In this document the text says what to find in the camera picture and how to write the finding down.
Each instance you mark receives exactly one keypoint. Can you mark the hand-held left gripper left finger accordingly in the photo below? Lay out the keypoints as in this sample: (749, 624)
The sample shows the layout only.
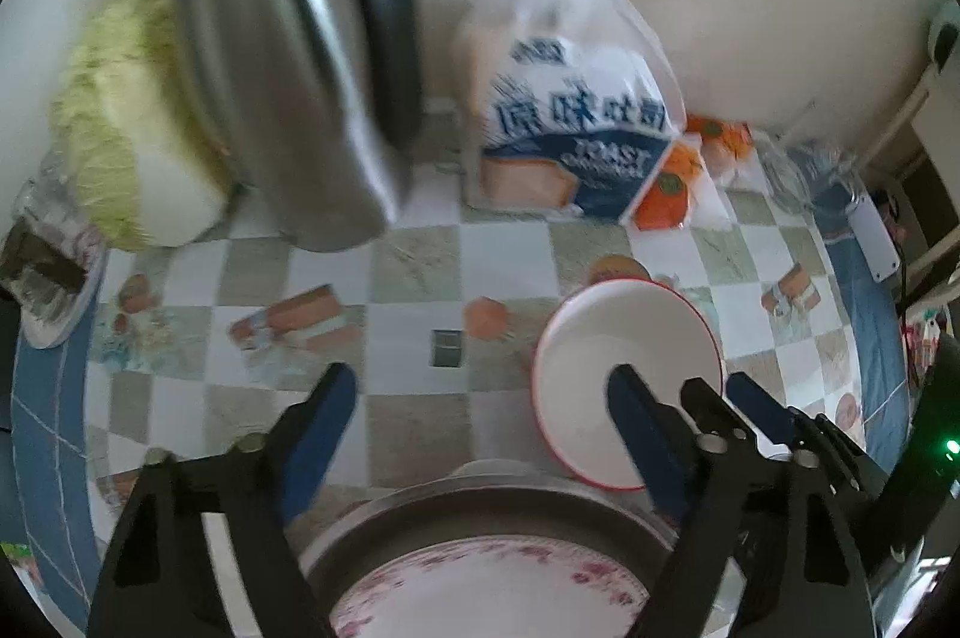
(322, 428)

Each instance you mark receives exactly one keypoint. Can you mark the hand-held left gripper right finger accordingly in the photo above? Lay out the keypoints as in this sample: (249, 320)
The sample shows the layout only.
(645, 443)

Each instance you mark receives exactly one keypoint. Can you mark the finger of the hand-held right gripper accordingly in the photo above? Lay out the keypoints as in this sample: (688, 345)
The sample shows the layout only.
(757, 402)
(712, 409)

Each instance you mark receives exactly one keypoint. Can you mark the strawberry print bowl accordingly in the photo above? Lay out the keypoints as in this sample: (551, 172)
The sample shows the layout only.
(585, 383)

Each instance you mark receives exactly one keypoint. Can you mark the stainless steel basin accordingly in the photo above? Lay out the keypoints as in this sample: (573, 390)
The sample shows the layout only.
(465, 510)

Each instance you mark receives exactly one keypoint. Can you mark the round floral plate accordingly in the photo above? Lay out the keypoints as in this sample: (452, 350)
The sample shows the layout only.
(487, 593)

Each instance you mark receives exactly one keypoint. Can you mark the pile of colourful trinkets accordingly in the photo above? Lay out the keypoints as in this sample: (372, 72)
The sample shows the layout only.
(926, 338)

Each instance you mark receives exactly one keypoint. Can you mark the checked printed tablecloth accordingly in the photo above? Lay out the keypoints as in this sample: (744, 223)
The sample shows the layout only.
(420, 278)

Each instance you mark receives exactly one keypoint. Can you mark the white power strip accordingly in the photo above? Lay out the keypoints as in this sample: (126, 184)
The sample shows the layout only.
(874, 240)

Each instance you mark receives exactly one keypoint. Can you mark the orange snack packet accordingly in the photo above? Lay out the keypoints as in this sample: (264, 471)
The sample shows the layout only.
(667, 188)
(724, 139)

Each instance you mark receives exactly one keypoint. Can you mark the clear glass mug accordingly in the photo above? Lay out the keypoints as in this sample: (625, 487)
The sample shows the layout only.
(802, 173)

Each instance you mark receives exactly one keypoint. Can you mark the white tray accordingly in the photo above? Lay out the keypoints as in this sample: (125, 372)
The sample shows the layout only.
(60, 327)

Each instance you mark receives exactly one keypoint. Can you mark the sliced bread bag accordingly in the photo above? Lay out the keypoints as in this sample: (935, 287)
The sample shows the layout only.
(570, 128)

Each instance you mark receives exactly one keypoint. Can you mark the stainless steel thermos jug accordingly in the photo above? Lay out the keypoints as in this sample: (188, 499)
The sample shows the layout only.
(300, 83)

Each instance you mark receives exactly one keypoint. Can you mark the clear glass cup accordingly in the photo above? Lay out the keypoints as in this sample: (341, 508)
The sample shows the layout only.
(45, 195)

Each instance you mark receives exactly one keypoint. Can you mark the napa cabbage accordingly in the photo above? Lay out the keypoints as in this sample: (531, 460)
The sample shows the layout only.
(112, 120)

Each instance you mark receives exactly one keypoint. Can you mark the teal cloth item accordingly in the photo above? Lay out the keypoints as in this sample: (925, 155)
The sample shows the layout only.
(946, 34)

